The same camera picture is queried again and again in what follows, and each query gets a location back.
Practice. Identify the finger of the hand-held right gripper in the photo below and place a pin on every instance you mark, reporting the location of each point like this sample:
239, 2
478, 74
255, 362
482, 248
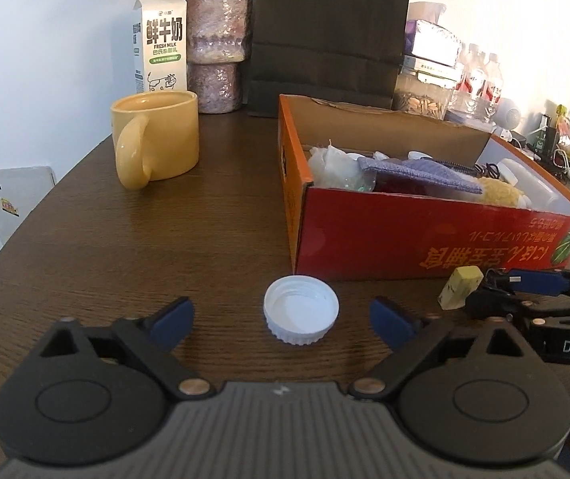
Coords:
494, 304
539, 282

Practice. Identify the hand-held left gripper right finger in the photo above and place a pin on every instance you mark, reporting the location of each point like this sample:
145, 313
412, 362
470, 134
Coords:
389, 322

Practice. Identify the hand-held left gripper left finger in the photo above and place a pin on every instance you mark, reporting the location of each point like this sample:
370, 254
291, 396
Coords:
172, 322

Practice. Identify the pale yellow block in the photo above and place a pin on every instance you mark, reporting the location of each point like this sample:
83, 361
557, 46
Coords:
459, 284

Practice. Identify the clear plastic bag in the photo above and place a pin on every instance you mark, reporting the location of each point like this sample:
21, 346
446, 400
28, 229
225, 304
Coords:
339, 169

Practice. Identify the white plastic jar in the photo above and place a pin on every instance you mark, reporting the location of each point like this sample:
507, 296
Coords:
529, 184

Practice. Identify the white yellow plush toy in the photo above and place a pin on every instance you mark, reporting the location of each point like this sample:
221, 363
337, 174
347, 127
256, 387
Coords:
499, 192

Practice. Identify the green spray bottle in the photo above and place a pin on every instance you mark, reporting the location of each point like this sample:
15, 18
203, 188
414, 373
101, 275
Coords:
544, 137

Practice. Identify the purple cloth pouch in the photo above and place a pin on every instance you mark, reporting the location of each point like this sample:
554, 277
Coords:
424, 174

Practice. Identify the white robot-shaped speaker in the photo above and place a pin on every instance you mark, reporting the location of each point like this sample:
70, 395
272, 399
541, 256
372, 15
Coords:
508, 112

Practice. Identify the lilac floral tin box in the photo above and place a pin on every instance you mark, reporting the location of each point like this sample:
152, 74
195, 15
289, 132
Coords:
464, 117

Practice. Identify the yellow ceramic mug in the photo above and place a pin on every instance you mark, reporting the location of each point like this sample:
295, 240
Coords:
165, 134

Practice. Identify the white printed carton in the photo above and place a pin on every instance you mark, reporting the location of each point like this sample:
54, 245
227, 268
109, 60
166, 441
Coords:
15, 199

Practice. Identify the clear water bottle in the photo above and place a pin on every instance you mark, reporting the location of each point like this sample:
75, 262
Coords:
484, 90
497, 85
467, 80

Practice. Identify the clear seed jar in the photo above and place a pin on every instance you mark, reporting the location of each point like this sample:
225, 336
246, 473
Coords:
422, 105

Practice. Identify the white flat box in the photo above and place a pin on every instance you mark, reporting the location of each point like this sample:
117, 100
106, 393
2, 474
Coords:
432, 72

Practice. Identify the purple tissue pack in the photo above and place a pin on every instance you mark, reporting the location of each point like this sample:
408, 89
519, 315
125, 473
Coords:
434, 42

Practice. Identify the white green milk carton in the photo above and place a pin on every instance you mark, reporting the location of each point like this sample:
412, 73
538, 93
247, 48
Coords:
162, 60

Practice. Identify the purple glittery vase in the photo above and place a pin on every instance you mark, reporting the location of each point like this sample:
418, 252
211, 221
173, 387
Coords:
217, 35

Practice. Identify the black paper bag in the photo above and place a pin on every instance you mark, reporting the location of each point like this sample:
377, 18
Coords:
324, 35

